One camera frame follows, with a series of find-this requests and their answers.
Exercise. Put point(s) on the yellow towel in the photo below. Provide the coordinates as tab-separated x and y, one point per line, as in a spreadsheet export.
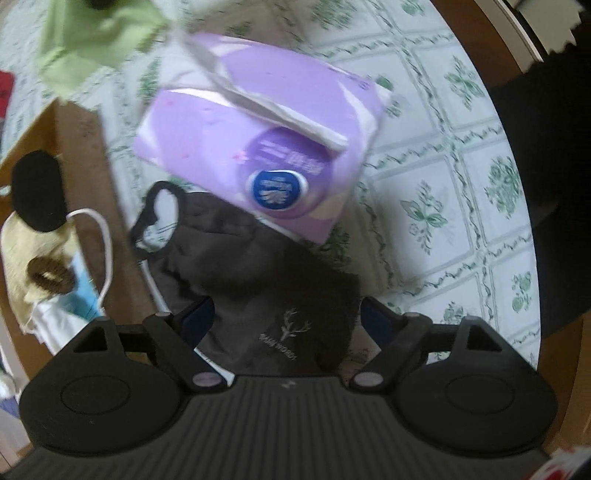
18	258

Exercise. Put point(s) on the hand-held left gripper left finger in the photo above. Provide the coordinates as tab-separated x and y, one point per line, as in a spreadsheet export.
198	317

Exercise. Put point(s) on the red object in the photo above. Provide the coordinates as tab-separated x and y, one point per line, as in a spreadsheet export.
5	101

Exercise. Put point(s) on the white small towel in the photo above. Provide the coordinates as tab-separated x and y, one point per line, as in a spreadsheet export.
60	327

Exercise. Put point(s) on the blue face mask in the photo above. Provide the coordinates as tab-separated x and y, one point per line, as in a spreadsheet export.
85	288

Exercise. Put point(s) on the black round cloth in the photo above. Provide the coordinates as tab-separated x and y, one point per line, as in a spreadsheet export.
39	194

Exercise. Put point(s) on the red white packet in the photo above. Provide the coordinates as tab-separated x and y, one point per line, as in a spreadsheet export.
565	466

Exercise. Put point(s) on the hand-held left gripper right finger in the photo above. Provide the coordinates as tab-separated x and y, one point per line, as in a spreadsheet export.
375	317

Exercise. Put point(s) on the green cloth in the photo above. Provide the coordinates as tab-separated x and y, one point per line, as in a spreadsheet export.
92	41

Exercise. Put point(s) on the purple tissue pack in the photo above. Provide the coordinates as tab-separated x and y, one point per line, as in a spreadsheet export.
277	92

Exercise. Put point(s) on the long cardboard box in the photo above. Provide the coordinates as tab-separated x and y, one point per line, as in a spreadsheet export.
87	184

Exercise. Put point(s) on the dark cloth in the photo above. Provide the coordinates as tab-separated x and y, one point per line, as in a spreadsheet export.
554	184

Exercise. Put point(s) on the black face mask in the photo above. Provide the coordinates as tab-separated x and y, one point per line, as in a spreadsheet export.
258	286

